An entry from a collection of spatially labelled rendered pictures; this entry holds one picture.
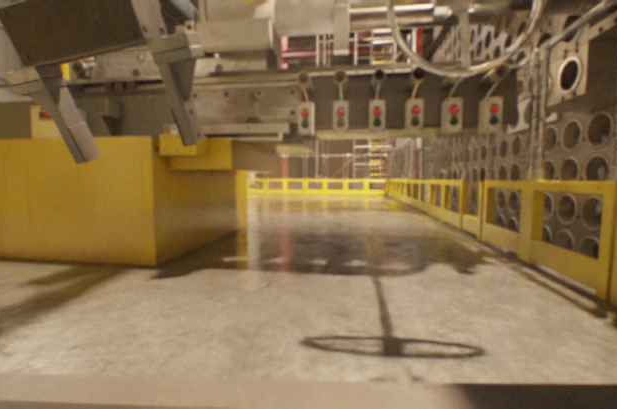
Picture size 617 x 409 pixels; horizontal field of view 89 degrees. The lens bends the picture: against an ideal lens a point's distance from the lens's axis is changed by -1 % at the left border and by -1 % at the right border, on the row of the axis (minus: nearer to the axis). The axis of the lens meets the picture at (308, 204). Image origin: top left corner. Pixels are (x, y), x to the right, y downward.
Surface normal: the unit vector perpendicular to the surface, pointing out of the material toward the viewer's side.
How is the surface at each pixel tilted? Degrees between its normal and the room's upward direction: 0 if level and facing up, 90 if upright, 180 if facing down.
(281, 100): 90
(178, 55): 113
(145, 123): 90
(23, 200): 90
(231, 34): 90
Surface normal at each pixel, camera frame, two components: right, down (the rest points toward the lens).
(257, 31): -0.15, 0.07
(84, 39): -0.09, 0.47
